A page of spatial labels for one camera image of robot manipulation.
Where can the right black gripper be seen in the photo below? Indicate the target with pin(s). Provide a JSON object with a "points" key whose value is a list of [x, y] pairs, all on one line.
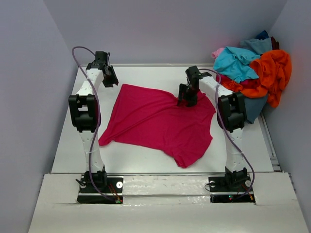
{"points": [[185, 93]]}

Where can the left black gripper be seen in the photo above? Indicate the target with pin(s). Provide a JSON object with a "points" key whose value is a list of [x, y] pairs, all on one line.
{"points": [[110, 75]]}

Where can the magenta t-shirt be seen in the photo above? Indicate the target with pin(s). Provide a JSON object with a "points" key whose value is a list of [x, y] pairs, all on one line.
{"points": [[152, 118]]}

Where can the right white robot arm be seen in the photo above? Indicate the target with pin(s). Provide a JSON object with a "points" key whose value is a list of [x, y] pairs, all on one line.
{"points": [[231, 116]]}

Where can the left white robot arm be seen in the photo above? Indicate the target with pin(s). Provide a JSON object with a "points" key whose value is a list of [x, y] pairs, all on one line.
{"points": [[85, 116]]}

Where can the red t-shirt in pile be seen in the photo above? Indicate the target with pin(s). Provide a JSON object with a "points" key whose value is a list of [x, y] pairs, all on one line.
{"points": [[243, 82]]}

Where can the pink t-shirt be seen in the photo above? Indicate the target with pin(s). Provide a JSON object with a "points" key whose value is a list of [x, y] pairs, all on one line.
{"points": [[216, 53]]}

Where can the cyan t-shirt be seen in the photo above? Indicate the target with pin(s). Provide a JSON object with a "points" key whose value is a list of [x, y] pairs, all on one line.
{"points": [[234, 63]]}

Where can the slate blue t-shirt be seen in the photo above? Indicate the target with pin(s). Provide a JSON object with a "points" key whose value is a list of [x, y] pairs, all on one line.
{"points": [[254, 107]]}

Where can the grey-blue t-shirt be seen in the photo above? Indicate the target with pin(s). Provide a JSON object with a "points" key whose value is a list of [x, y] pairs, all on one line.
{"points": [[257, 46]]}

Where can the orange t-shirt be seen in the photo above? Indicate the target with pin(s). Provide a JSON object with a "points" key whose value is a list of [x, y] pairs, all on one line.
{"points": [[274, 70]]}

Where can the dark blue t-shirt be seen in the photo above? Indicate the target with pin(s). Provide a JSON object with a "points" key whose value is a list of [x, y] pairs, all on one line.
{"points": [[262, 35]]}

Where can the maroon t-shirt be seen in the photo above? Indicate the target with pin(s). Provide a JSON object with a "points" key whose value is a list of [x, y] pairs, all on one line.
{"points": [[275, 44]]}

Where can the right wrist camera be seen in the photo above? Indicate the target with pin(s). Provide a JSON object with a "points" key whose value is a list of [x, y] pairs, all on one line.
{"points": [[194, 75]]}

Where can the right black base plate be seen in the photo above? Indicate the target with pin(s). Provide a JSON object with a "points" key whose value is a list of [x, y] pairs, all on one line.
{"points": [[220, 192]]}

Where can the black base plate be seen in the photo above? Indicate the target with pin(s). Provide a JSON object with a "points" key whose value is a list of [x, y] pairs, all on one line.
{"points": [[220, 192], [110, 194]]}

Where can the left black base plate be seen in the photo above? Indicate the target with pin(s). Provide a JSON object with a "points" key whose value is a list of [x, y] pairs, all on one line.
{"points": [[110, 194]]}

